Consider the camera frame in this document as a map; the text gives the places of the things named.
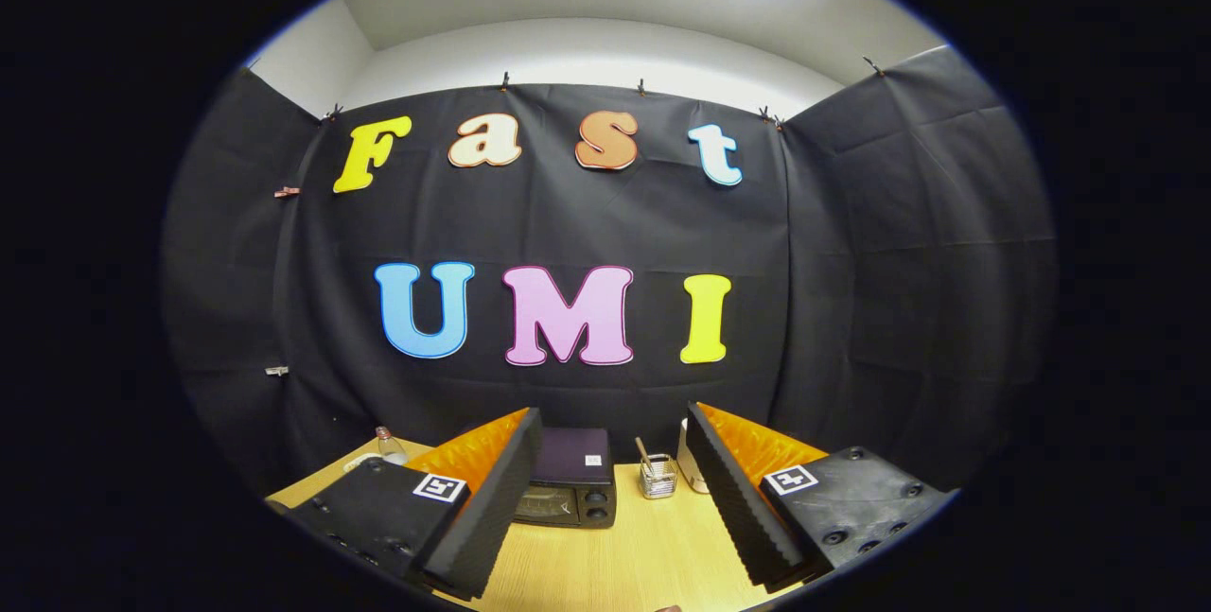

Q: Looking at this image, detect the white toaster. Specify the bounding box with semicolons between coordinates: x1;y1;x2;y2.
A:
677;418;711;495

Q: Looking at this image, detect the black toaster oven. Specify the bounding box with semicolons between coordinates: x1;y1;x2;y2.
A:
514;428;618;530

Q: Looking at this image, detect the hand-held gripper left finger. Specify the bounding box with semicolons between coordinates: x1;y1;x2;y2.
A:
287;407;544;602

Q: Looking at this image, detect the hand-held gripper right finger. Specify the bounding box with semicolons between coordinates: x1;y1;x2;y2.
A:
684;401;952;593

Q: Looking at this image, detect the metal wire basket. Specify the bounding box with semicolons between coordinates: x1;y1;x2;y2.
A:
639;454;679;499

